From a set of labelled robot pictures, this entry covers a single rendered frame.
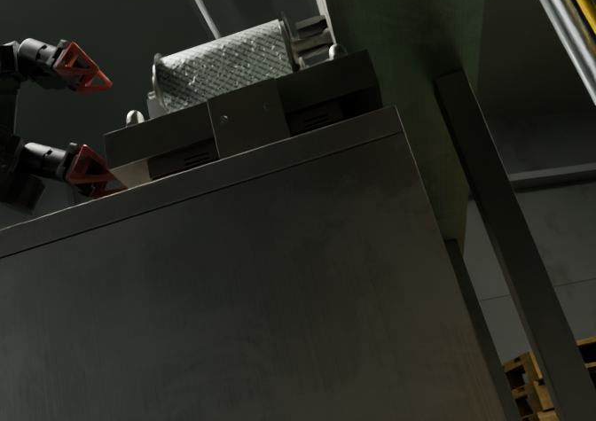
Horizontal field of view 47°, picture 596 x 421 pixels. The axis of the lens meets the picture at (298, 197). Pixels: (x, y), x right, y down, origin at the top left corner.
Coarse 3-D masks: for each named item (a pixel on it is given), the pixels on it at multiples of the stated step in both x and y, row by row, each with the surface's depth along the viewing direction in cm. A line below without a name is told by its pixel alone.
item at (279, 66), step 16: (256, 64) 122; (272, 64) 121; (288, 64) 120; (208, 80) 123; (224, 80) 122; (240, 80) 121; (256, 80) 120; (176, 96) 123; (192, 96) 122; (208, 96) 121
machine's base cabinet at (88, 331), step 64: (256, 192) 84; (320, 192) 82; (384, 192) 81; (64, 256) 86; (128, 256) 84; (192, 256) 83; (256, 256) 81; (320, 256) 79; (384, 256) 78; (448, 256) 76; (0, 320) 85; (64, 320) 83; (128, 320) 81; (192, 320) 80; (256, 320) 78; (320, 320) 77; (384, 320) 75; (448, 320) 74; (0, 384) 82; (64, 384) 80; (128, 384) 78; (192, 384) 77; (256, 384) 75; (320, 384) 74; (384, 384) 73; (448, 384) 71
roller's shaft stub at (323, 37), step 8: (320, 32) 128; (328, 32) 126; (296, 40) 128; (304, 40) 127; (312, 40) 127; (320, 40) 127; (328, 40) 126; (296, 48) 127; (304, 48) 127; (312, 48) 127; (320, 48) 128; (328, 48) 127
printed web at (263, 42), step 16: (240, 32) 127; (256, 32) 125; (272, 32) 124; (192, 48) 128; (208, 48) 126; (224, 48) 124; (240, 48) 124; (256, 48) 123; (272, 48) 122; (160, 64) 126; (176, 64) 125; (192, 64) 125; (208, 64) 124; (224, 64) 123; (240, 64) 122; (176, 80) 124; (192, 80) 123
